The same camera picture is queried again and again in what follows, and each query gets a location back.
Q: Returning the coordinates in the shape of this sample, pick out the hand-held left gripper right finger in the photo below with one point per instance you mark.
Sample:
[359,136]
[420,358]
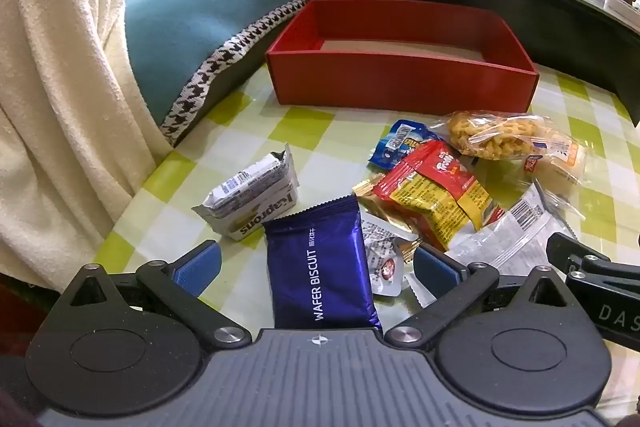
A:
[435,269]

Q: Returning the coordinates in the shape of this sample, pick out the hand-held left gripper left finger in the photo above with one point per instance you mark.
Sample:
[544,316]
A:
[197,264]

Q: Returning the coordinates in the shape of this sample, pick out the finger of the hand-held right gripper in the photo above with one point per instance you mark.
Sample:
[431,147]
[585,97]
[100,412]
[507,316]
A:
[567,249]

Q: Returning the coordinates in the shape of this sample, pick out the grey white snack packet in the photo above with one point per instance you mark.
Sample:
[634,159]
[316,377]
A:
[520,232]

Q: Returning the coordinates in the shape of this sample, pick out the red yellow snack packet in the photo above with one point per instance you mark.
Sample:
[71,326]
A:
[440,192]

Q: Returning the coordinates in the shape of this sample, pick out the gold foil packet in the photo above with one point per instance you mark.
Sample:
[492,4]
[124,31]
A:
[380,213]

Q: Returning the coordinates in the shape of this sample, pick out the white wafer packet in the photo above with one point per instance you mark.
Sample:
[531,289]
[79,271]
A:
[250,202]

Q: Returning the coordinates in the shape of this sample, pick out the bun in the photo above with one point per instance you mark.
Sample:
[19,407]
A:
[560,167]

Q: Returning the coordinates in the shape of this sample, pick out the purple wafer biscuit packet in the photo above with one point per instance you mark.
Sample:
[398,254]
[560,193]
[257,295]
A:
[320,267]

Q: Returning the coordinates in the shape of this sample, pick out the blue snack packet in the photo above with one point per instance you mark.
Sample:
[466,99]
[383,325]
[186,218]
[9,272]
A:
[395,144]

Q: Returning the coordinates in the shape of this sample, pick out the clear bag of yellow crisps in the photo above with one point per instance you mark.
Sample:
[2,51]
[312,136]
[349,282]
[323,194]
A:
[490,134]

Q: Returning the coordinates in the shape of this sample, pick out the red cardboard box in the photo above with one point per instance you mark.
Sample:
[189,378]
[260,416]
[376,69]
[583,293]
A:
[400,82]

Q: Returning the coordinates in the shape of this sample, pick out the green checked tablecloth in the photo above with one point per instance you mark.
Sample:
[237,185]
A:
[240,132]

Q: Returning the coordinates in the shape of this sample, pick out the cream fleece blanket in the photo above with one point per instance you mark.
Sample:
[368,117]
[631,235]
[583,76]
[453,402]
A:
[60,82]

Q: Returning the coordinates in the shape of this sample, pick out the blue houndstooth-edged cushion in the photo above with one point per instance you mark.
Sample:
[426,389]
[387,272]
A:
[200,17]

